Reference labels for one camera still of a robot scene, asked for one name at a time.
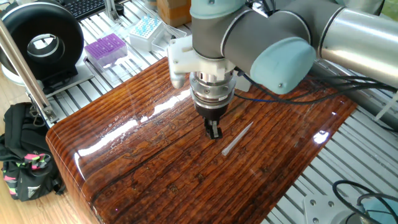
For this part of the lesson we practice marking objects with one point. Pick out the black computer keyboard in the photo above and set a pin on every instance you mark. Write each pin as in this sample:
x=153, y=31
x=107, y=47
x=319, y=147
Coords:
x=84, y=7

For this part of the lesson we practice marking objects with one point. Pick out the glossy wood grain board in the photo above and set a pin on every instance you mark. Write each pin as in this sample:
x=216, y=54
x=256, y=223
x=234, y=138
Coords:
x=186, y=174

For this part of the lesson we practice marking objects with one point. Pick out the brown cardboard box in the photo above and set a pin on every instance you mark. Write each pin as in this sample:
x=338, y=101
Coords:
x=172, y=12

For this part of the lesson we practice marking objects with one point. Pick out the clear plastic box lid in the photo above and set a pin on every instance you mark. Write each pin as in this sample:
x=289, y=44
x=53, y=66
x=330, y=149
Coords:
x=169, y=37

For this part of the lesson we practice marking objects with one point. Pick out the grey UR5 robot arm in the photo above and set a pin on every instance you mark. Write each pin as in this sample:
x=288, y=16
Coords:
x=248, y=31

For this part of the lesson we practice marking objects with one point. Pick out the white box with blue tips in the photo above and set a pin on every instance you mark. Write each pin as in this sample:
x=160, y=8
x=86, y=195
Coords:
x=146, y=31

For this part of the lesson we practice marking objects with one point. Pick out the black round duct fan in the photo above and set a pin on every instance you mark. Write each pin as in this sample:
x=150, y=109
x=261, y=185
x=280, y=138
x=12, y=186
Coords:
x=18, y=28

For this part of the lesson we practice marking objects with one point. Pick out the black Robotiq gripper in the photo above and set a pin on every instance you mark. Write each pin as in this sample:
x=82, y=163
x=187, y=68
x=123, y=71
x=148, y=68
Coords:
x=212, y=113

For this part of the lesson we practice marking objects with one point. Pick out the clear large pipette tip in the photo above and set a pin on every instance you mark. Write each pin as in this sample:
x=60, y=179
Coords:
x=236, y=139

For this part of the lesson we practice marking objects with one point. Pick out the purple pipette tip box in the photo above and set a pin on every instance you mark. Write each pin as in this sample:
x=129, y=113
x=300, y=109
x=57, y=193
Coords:
x=105, y=46

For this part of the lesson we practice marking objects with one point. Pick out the clear plastic box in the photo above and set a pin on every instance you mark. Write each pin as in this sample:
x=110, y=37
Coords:
x=124, y=71

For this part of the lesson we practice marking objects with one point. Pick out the aluminium robot mount plate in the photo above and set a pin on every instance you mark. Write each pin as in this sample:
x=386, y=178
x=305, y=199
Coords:
x=320, y=208

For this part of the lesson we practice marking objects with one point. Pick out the black backpack with pink accents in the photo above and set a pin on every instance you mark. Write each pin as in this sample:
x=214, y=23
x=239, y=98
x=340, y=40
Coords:
x=25, y=174

